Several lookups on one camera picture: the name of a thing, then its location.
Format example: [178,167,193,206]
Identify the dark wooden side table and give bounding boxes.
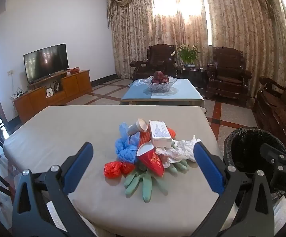
[176,65,208,90]

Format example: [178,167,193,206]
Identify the grey paper cup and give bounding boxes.
[127,118,150,136]

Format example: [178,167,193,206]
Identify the red plastic bag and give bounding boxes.
[103,161,136,179]

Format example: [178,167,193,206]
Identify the wooden television cabinet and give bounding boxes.
[13,70,93,123]

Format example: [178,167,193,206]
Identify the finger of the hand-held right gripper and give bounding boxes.
[260,143,286,169]

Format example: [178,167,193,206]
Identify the white tissue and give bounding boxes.
[155,134,202,169]

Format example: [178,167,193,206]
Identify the black-lined trash bin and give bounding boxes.
[223,127,286,201]

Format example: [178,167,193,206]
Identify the blue plastic gloves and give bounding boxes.
[115,122,143,164]

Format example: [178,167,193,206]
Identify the blue tablecloth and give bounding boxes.
[121,78,205,102]

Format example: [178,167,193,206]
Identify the red paper cup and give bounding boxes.
[137,142,165,178]

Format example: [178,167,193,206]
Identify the floral curtain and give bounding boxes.
[107,0,286,100]

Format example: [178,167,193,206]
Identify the green potted plant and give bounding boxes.
[176,44,200,67]

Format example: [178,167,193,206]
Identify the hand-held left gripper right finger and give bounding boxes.
[193,142,274,237]

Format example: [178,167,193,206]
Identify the glass fruit bowl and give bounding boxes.
[142,76,178,93]

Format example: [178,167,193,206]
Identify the coffee table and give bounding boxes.
[120,78,205,108]

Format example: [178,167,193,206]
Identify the flat screen television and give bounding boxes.
[23,44,69,84]

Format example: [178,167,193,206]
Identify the dark wooden sofa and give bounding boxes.
[253,67,286,151]

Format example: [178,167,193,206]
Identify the white cardboard box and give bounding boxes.
[149,120,172,148]

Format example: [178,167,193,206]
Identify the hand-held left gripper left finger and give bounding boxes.
[12,142,96,237]

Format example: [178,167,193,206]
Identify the dark wooden armchair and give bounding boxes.
[130,44,177,81]
[205,46,252,102]

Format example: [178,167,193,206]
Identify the green rubber glove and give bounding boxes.
[167,141,189,176]
[124,169,168,202]

